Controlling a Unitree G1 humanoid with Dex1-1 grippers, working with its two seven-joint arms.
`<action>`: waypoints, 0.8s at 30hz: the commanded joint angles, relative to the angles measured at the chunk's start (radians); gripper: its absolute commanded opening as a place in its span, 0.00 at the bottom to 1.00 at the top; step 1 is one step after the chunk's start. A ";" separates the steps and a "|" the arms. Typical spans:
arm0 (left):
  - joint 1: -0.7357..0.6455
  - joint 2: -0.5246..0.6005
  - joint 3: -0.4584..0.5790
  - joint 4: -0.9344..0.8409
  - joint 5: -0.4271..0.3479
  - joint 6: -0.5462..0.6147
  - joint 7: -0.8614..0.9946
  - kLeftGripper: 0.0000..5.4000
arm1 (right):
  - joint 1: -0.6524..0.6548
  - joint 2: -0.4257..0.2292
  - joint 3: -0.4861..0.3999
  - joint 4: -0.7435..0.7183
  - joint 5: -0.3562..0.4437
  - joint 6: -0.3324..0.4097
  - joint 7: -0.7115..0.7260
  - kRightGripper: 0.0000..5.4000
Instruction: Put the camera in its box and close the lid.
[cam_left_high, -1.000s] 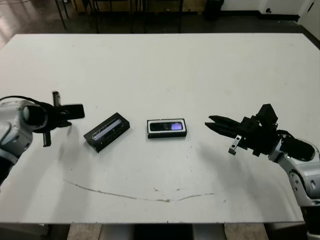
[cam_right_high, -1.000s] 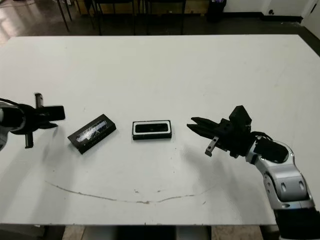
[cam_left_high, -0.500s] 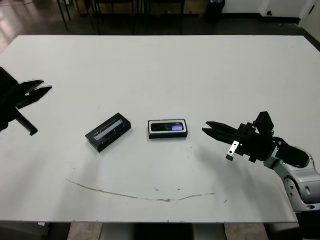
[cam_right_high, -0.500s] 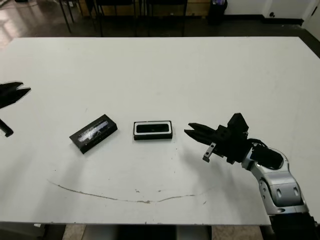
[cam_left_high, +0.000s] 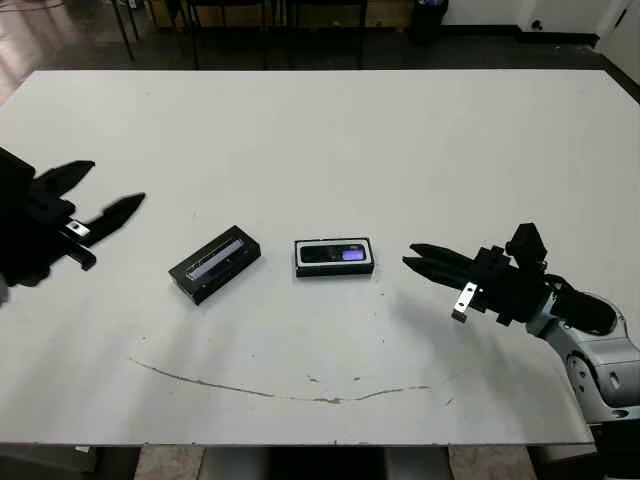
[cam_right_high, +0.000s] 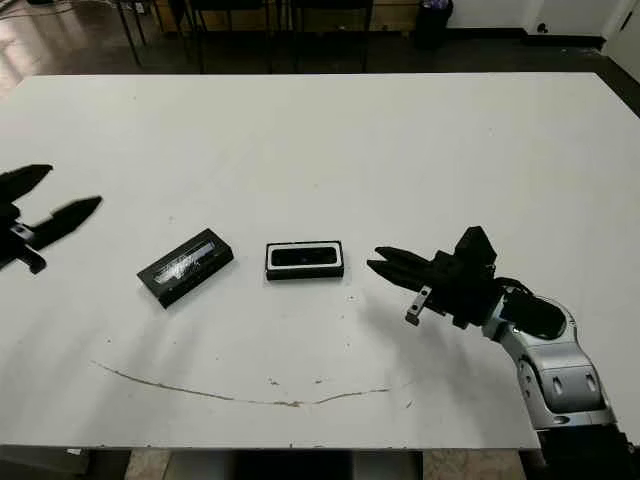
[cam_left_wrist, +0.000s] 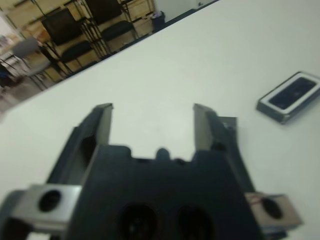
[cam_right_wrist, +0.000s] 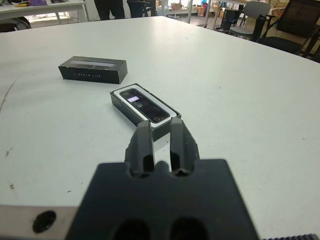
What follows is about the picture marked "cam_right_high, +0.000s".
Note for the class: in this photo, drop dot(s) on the thin black metal leg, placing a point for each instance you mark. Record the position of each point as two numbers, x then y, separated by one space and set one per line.
131 35

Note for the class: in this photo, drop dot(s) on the black round wall knob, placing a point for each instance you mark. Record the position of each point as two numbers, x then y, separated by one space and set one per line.
542 27

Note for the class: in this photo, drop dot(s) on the black chair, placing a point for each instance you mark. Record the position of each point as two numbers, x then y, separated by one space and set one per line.
368 40
270 40

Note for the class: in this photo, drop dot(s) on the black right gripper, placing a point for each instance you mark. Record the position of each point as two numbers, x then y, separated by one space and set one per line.
465 295

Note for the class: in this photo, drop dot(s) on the black box lid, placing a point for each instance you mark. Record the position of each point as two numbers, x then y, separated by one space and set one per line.
187 267

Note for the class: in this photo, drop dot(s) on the black waste bin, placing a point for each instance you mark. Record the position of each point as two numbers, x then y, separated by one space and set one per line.
434 27

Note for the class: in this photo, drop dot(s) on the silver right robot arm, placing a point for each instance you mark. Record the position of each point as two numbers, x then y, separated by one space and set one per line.
565 380

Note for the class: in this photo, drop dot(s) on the black box base white insert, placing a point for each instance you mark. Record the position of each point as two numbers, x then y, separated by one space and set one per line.
305 276

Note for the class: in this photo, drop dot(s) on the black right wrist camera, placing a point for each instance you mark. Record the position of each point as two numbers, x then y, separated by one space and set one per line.
477 247

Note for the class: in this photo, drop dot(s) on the grey black robot body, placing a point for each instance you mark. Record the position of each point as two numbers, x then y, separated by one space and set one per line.
300 467

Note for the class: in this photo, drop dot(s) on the white door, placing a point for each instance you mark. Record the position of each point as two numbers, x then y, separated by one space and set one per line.
627 25

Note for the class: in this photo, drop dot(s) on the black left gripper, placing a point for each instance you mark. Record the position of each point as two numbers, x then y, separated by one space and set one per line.
20 245

